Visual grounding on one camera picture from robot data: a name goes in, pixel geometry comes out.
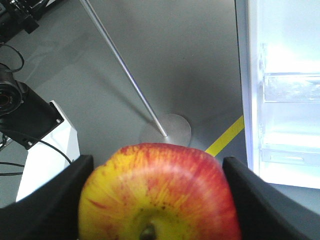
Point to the silver floor lamp stand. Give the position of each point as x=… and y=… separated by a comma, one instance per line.
x=168, y=128

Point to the clear door bin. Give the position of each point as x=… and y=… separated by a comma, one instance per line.
x=291, y=87
x=289, y=156

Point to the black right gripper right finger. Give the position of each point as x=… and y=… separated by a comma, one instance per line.
x=265, y=213

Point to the clear lower door bin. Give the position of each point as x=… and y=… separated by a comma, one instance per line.
x=289, y=156

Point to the fridge door white interior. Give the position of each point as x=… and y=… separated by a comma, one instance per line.
x=279, y=56

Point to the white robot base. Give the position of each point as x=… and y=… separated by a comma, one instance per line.
x=43, y=163

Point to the clear upper door bin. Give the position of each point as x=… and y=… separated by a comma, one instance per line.
x=291, y=87

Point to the red yellow apple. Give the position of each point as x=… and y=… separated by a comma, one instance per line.
x=158, y=191

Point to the black camera on mount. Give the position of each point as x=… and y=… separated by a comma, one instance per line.
x=24, y=116

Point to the yellow floor tape line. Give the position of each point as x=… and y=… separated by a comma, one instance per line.
x=227, y=136

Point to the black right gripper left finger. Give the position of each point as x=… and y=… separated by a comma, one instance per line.
x=50, y=212

